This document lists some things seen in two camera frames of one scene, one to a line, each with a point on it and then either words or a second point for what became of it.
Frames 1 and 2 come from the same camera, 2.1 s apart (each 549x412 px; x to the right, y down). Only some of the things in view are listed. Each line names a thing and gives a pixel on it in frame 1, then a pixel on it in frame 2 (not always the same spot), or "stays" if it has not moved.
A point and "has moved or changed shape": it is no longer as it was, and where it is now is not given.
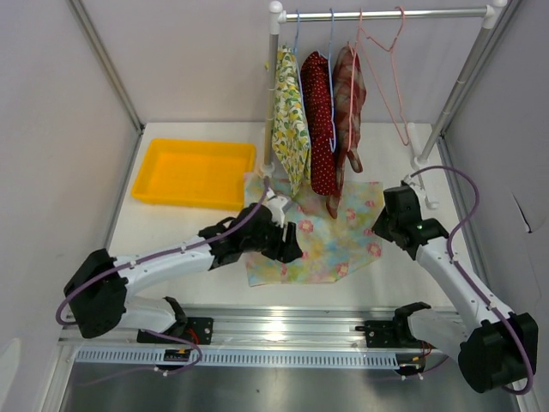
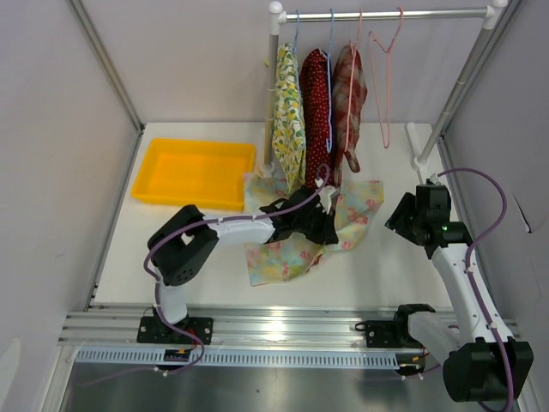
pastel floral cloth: x=331 y=249 has moved or changed shape
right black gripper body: x=389 y=225 to x=403 y=213
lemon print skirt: x=290 y=133 stays
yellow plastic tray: x=196 y=172 stays
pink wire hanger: x=352 y=82 stays
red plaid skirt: x=350 y=99 stays
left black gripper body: x=280 y=239 to x=320 y=219
